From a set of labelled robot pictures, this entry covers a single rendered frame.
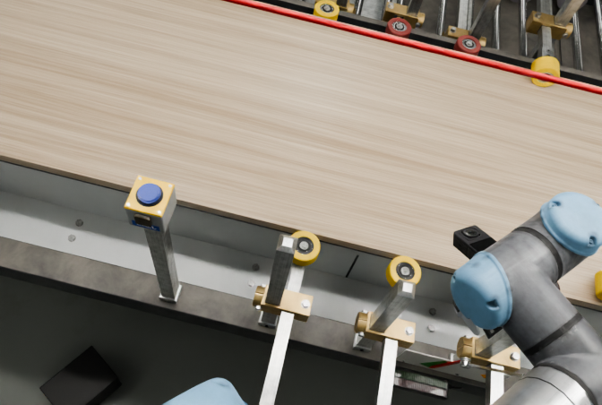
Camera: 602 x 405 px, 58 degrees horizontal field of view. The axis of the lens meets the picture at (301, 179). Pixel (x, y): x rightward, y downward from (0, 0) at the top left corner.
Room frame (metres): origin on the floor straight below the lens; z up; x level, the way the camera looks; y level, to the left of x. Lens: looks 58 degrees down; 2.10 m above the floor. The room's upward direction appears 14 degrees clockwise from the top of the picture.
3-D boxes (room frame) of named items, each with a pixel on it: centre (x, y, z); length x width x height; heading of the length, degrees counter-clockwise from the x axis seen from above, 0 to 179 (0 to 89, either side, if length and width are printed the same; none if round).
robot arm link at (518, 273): (0.28, -0.26, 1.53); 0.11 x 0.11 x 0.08; 46
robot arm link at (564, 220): (0.36, -0.32, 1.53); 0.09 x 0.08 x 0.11; 136
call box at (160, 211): (0.44, 0.26, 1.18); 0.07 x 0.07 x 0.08; 0
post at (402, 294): (0.44, -0.25, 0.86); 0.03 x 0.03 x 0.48; 0
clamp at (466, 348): (0.44, -0.53, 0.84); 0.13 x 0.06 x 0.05; 90
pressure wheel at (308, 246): (0.57, -0.05, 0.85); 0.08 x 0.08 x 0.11
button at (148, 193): (0.44, 0.26, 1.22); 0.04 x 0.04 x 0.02
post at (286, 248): (0.44, 0.00, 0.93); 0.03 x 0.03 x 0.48; 0
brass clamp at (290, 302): (0.44, -0.03, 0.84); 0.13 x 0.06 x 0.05; 90
